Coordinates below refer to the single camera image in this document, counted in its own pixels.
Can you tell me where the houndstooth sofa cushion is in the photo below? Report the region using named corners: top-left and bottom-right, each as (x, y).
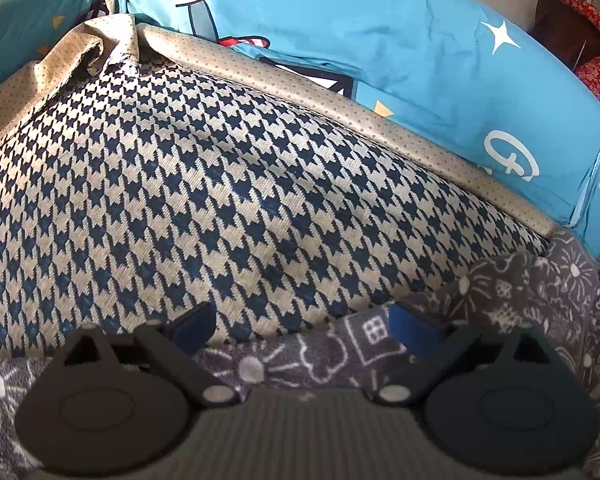
top-left (0, 15), bottom-right (554, 356)

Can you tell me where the blue cartoon print pillow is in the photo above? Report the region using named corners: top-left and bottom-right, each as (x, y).
top-left (0, 0), bottom-right (600, 271)

